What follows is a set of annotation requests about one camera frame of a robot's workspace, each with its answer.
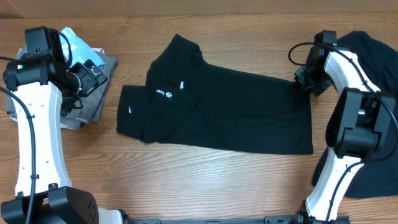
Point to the folded grey garment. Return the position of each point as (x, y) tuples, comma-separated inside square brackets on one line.
[(108, 70)]

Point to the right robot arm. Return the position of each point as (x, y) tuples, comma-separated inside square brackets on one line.
[(356, 130)]

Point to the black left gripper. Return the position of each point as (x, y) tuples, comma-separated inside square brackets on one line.
[(92, 78)]

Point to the plain black t-shirt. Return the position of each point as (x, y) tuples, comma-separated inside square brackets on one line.
[(379, 64)]

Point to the folded light blue garment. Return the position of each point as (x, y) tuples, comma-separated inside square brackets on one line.
[(81, 51)]

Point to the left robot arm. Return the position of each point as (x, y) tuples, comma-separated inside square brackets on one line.
[(41, 84)]

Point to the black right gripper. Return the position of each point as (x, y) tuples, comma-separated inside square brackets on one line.
[(316, 90)]

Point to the brown cardboard barrier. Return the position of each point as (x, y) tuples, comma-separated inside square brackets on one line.
[(93, 8)]

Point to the black polo shirt with logo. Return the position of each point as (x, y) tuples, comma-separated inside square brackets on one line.
[(188, 101)]

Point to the white folded cloth underneath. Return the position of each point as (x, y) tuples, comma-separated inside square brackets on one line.
[(76, 118)]

